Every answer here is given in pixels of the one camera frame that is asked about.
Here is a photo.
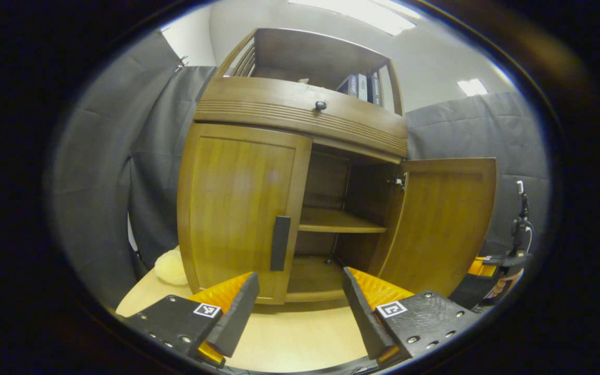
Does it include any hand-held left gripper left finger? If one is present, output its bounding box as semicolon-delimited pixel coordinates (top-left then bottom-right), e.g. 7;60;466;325
118;271;260;368

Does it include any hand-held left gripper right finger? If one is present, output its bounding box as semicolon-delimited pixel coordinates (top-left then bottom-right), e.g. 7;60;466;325
342;267;480;368

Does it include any wooden double-door shoe cabinet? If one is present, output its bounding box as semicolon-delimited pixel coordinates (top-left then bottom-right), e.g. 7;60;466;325
178;28;409;305

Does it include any cream plush toy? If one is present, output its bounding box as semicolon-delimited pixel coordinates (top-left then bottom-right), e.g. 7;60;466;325
154;246;189;286

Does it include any small ceiling light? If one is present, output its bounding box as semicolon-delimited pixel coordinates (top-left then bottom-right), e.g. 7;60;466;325
457;78;488;97

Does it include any black backdrop cloth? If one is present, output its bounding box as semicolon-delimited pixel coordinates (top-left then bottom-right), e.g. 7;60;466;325
50;31;551;308

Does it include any black book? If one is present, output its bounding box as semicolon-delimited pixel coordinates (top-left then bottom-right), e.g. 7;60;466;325
368;72;384;107

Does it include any dark blue book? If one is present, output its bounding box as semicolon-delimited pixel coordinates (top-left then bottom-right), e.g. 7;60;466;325
337;74;358;97

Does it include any wooden drawer with black knob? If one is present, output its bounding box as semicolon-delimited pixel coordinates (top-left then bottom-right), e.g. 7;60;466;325
194;77;409;158

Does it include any large ceiling light panel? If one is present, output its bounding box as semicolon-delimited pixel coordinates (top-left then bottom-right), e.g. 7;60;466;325
289;0;416;36

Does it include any black stand with cable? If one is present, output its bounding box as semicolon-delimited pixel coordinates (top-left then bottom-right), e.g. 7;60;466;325
511;180;535;256

